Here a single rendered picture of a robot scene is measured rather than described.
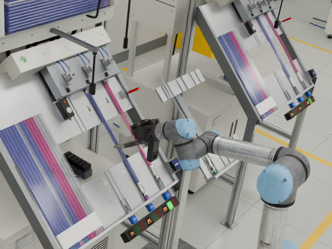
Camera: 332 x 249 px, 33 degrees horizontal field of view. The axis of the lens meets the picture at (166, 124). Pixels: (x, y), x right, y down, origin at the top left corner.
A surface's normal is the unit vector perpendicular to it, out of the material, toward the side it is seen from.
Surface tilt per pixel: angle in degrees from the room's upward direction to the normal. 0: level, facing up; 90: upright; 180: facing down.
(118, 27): 90
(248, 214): 0
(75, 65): 44
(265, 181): 82
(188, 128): 59
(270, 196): 80
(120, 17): 90
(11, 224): 0
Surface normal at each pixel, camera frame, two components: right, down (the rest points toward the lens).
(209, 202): 0.12, -0.85
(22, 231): 0.79, 0.40
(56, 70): 0.64, -0.33
